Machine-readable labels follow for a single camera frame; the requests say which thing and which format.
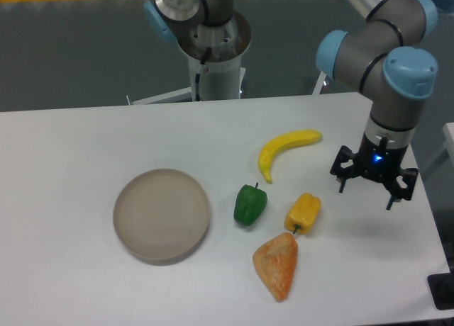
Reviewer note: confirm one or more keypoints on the green bell pepper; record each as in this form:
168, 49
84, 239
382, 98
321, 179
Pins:
250, 203

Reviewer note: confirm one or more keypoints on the white frame at right edge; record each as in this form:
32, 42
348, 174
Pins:
442, 154

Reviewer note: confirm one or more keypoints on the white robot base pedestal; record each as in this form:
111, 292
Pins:
214, 62

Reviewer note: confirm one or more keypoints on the beige round plate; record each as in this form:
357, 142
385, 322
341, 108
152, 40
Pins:
162, 216

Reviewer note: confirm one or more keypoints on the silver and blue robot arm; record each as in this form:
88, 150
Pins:
381, 63

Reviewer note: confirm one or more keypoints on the yellow banana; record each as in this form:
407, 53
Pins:
281, 143

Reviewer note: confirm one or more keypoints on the yellow bell pepper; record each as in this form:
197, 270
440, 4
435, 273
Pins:
303, 214

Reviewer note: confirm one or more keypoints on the orange triangular bread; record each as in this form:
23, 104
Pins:
275, 263

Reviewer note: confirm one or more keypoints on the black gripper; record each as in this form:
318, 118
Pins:
381, 165

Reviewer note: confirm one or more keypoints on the black device at table edge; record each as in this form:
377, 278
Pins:
441, 287

